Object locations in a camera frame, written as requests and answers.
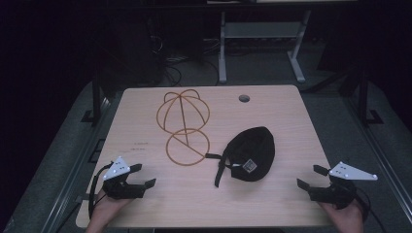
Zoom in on orange wire hat stand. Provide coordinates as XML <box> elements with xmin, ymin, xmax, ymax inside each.
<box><xmin>155</xmin><ymin>88</ymin><xmax>211</xmax><ymax>167</ymax></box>

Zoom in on grey metal stand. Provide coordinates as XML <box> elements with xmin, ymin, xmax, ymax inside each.
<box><xmin>218</xmin><ymin>9</ymin><xmax>313</xmax><ymax>84</ymax></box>

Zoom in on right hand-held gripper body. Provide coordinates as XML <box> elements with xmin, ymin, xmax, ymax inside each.
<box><xmin>307</xmin><ymin>161</ymin><xmax>379</xmax><ymax>210</ymax></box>

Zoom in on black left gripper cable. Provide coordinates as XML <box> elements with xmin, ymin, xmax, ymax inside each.
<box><xmin>87</xmin><ymin>162</ymin><xmax>114</xmax><ymax>218</ymax></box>

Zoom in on person's left hand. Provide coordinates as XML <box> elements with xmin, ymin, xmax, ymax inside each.
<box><xmin>91</xmin><ymin>189</ymin><xmax>132</xmax><ymax>228</ymax></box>

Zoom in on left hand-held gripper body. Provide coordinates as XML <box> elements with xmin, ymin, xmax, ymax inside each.
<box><xmin>102</xmin><ymin>156</ymin><xmax>147</xmax><ymax>200</ymax></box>

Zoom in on black cap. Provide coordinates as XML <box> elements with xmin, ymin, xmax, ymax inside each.
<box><xmin>205</xmin><ymin>125</ymin><xmax>276</xmax><ymax>188</ymax></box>

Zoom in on person's right hand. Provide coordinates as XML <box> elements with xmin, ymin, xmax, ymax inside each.
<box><xmin>318</xmin><ymin>199</ymin><xmax>364</xmax><ymax>229</ymax></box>

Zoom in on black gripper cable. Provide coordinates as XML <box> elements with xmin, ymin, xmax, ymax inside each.
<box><xmin>87</xmin><ymin>162</ymin><xmax>114</xmax><ymax>218</ymax></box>
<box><xmin>355</xmin><ymin>187</ymin><xmax>387</xmax><ymax>233</ymax></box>

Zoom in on tangle of floor cables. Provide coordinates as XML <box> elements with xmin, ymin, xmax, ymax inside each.
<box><xmin>150</xmin><ymin>35</ymin><xmax>222</xmax><ymax>87</ymax></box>

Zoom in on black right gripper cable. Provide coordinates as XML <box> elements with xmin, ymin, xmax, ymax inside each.
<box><xmin>355</xmin><ymin>187</ymin><xmax>387</xmax><ymax>233</ymax></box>

